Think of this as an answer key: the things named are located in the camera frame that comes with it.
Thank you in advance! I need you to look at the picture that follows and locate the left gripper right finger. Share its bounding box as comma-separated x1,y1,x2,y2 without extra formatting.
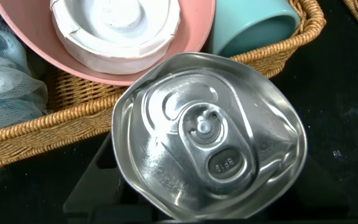
259,154,351,220

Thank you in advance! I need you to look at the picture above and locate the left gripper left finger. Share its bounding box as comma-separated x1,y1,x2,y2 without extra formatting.
62,133,155,220

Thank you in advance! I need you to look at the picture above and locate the red soda can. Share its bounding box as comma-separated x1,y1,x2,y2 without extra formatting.
111,51,308,220

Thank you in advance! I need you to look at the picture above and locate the light blue bath pouf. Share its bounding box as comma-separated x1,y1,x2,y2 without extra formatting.
0,7,49,136

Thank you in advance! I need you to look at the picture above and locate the white dish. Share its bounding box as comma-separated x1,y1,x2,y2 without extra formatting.
49,0,181,76

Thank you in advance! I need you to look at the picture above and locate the pink bowl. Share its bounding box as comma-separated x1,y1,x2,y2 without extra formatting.
0,0,217,87

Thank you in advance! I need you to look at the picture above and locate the teal plastic cup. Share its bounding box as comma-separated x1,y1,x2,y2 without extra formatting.
208,0,301,59

